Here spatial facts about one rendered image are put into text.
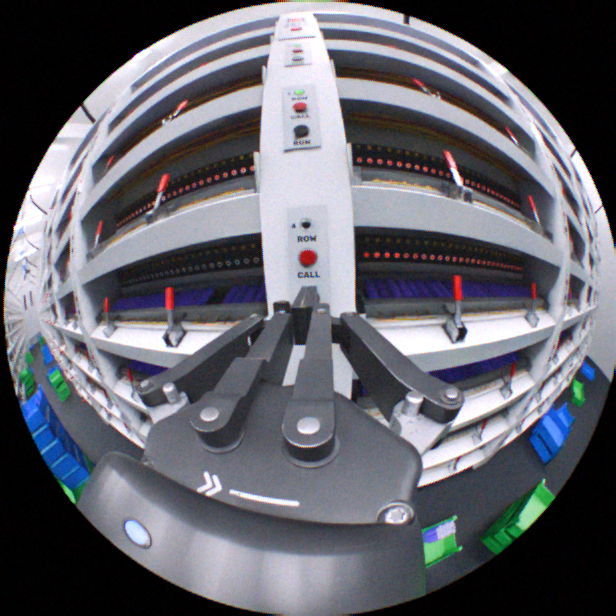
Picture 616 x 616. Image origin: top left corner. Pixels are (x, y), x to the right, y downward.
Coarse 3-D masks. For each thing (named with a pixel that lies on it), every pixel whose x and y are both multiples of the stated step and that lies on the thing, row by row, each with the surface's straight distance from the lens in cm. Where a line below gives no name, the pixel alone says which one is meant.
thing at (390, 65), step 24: (336, 48) 47; (360, 48) 48; (384, 48) 50; (336, 72) 61; (360, 72) 61; (384, 72) 57; (408, 72) 60; (432, 72) 58; (456, 72) 58; (456, 96) 67; (480, 96) 66; (504, 120) 78; (528, 120) 82
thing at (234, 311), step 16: (224, 304) 34; (240, 304) 33; (256, 304) 32; (128, 320) 55; (144, 320) 49; (160, 320) 44; (192, 320) 38; (208, 320) 36; (224, 320) 34; (240, 320) 33
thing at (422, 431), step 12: (408, 396) 7; (420, 396) 7; (396, 408) 7; (408, 408) 7; (396, 420) 7; (408, 420) 7; (420, 420) 7; (432, 420) 7; (396, 432) 7; (408, 432) 7; (420, 432) 7; (432, 432) 7; (444, 432) 8; (420, 444) 7; (432, 444) 7
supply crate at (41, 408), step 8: (40, 392) 123; (32, 400) 129; (40, 400) 111; (24, 408) 136; (32, 408) 132; (40, 408) 107; (32, 416) 110; (40, 416) 107; (32, 424) 113; (40, 424) 110; (32, 432) 117
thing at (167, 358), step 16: (208, 272) 46; (224, 272) 43; (240, 272) 42; (256, 272) 41; (128, 288) 70; (144, 288) 63; (112, 304) 76; (96, 320) 71; (96, 336) 66; (112, 336) 55; (128, 336) 49; (144, 336) 44; (160, 336) 40; (192, 336) 35; (208, 336) 33; (112, 352) 59; (128, 352) 49; (144, 352) 42; (160, 352) 37; (176, 352) 34; (192, 352) 32
